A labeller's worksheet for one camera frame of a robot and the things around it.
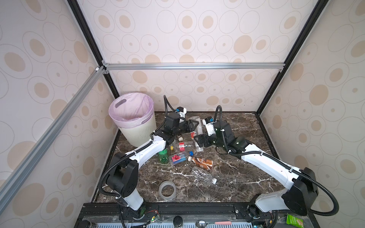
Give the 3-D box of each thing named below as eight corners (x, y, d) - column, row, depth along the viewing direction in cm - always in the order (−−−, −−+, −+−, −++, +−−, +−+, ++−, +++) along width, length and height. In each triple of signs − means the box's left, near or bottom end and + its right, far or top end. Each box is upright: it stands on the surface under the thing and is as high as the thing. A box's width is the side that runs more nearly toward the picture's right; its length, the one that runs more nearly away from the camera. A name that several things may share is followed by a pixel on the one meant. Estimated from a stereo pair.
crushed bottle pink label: (171, 166, 92) (170, 162, 88) (169, 159, 95) (168, 155, 91) (188, 161, 94) (188, 157, 90) (185, 154, 97) (185, 150, 93)
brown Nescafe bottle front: (186, 164, 93) (186, 160, 88) (188, 158, 96) (188, 154, 91) (210, 171, 90) (212, 167, 85) (212, 165, 93) (213, 161, 88)
